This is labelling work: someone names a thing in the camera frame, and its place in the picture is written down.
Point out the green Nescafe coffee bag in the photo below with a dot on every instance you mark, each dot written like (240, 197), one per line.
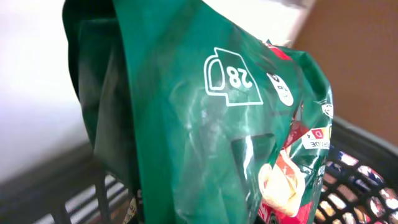
(201, 120)

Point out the grey plastic basket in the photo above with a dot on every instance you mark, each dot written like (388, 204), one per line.
(360, 186)

